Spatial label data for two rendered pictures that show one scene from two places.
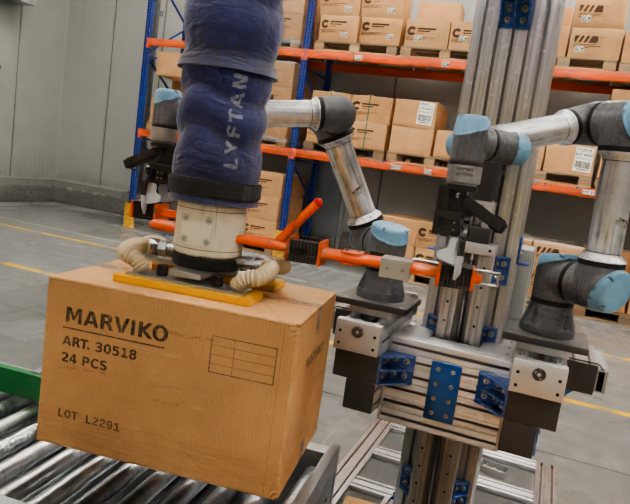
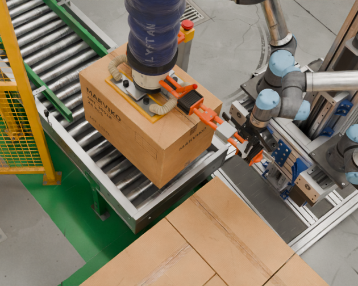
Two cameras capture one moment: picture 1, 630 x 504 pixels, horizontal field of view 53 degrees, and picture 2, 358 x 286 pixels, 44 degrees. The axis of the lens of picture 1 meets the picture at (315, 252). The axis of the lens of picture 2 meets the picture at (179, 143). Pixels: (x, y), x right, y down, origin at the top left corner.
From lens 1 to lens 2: 1.49 m
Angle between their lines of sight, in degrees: 53
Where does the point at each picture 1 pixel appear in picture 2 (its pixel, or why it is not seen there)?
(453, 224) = (248, 136)
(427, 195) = not seen: outside the picture
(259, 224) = not seen: outside the picture
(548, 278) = (343, 143)
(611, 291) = (355, 179)
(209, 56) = (133, 11)
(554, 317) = (339, 161)
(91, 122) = not seen: outside the picture
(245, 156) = (158, 55)
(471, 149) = (259, 114)
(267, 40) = (166, 7)
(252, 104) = (161, 33)
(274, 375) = (156, 157)
